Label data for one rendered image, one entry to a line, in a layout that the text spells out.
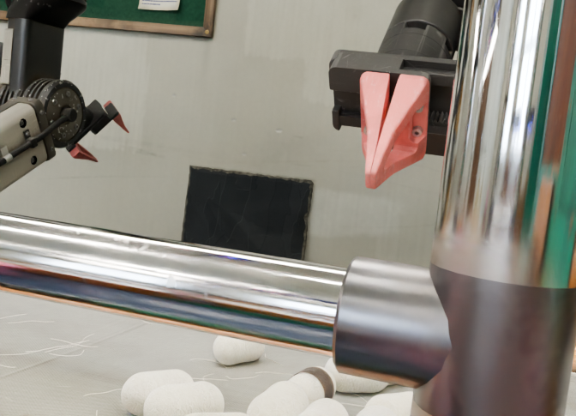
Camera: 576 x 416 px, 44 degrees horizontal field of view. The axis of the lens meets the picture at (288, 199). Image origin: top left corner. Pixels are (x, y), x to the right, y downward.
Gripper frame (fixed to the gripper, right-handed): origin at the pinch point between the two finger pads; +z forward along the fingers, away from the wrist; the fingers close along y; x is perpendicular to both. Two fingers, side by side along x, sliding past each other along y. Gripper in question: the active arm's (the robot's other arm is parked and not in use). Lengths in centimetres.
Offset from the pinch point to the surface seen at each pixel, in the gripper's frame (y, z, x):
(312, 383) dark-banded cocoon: 1.2, 17.1, -1.8
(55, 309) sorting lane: -18.8, 11.9, 5.3
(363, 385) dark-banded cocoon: 2.9, 14.4, 1.7
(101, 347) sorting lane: -12.0, 15.8, 1.9
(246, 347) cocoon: -4.0, 13.7, 1.9
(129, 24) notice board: -127, -159, 90
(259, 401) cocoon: -0.1, 20.0, -4.5
